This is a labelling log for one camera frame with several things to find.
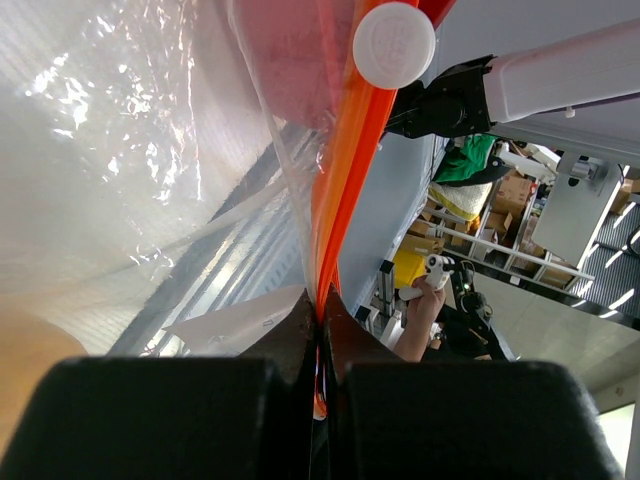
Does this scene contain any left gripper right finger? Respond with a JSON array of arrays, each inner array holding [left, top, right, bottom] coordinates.
[[322, 286, 400, 479]]

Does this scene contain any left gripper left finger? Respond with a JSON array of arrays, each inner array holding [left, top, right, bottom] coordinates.
[[241, 288, 317, 479]]

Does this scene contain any clear zip top bag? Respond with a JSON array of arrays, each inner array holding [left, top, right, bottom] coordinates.
[[1, 1, 451, 434]]

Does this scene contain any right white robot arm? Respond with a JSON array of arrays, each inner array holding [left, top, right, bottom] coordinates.
[[384, 19, 639, 139]]

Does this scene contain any operator hand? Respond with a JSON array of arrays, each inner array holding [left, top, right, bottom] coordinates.
[[393, 276, 446, 362]]

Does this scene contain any white handheld controller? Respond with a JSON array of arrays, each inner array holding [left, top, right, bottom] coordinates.
[[398, 254, 456, 302]]

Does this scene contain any aluminium mounting rail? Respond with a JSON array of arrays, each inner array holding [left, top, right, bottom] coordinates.
[[108, 191, 302, 356]]

